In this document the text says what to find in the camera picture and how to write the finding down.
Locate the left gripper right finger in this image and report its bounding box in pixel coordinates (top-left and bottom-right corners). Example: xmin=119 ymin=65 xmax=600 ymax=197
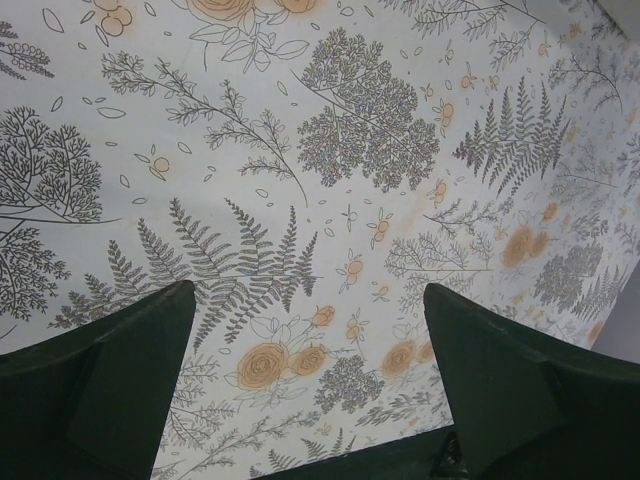
xmin=424 ymin=283 xmax=639 ymax=479

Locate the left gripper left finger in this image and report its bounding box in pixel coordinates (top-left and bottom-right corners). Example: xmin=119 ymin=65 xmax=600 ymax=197
xmin=1 ymin=280 xmax=195 ymax=479

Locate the floral table mat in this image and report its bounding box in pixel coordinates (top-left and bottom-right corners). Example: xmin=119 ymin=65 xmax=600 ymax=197
xmin=1 ymin=1 xmax=639 ymax=479

